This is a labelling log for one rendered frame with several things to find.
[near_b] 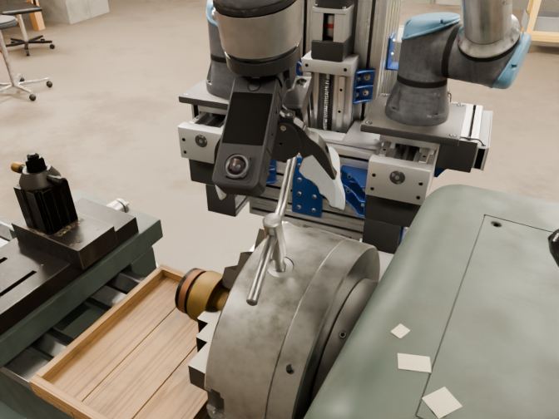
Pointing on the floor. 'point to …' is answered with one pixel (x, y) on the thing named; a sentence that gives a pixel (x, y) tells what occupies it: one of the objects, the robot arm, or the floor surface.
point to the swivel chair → (22, 22)
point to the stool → (11, 65)
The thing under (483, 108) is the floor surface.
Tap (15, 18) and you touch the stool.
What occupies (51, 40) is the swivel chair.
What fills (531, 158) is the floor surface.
